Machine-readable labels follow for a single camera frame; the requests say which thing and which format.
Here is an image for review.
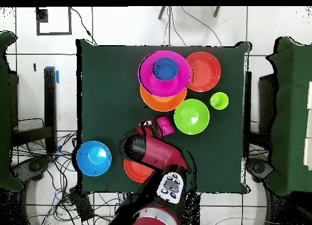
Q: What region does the tangle of floor cables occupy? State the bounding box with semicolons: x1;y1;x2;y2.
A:
10;132;127;225

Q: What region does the small dark blue bowl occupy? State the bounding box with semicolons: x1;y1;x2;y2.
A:
152;57;180;82

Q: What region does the red-orange bowl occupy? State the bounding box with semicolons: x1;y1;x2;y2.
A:
185;51;222;93
123;159;155;184

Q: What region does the black metal stand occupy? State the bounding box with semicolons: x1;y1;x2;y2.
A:
9;67;58;154

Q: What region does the large pink bowl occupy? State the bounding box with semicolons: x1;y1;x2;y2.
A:
137;50;191;98

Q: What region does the black pedestal foot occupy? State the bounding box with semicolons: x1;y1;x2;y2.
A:
10;155;52;184
246;157;274;183

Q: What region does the raspberry red cup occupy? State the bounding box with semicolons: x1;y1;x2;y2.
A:
155;116;176;137

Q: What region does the white box stack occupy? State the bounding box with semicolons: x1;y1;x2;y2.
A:
303;80;312;171

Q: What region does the black square floor frame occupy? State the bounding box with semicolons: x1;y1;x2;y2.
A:
35;6;73;36

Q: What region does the green clothed side table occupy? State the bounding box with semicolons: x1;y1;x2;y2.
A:
265;36;312;197
0;30;24;192

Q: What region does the light green cup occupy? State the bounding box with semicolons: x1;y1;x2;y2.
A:
209;91;229;110

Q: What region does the light blue bowl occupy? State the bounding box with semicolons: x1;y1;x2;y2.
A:
76;140;112;177

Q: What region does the blue tape strip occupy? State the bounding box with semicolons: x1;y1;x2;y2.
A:
44;65;60;84

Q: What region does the black floor cable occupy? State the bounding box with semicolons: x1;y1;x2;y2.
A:
70;6;98;46
180;6;223;47

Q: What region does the large orange bowl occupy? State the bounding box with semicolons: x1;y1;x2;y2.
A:
140;85;188;113

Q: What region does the black power brick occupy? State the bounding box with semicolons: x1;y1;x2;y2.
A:
68;185;96;222

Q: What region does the green bowl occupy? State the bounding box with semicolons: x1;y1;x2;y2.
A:
173;98;210;135

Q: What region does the dark green table cloth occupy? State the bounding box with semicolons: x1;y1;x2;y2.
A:
75;38;252;195

